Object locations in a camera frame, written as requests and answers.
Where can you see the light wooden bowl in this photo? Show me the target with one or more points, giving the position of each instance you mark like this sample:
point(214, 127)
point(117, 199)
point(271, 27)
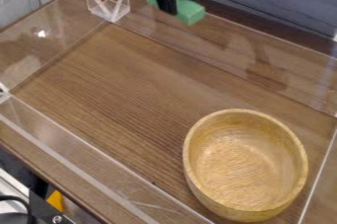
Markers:
point(245, 164)

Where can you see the green rectangular block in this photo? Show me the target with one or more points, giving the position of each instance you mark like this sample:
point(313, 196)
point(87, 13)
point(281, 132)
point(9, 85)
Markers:
point(189, 12)

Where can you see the yellow warning label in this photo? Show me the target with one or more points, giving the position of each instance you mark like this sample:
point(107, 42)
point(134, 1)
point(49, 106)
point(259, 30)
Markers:
point(54, 200)

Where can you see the clear acrylic corner bracket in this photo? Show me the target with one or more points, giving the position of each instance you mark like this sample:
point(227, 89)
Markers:
point(110, 10)

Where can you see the clear acrylic tray wall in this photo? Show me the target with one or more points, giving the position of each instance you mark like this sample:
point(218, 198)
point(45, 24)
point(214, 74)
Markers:
point(101, 96)

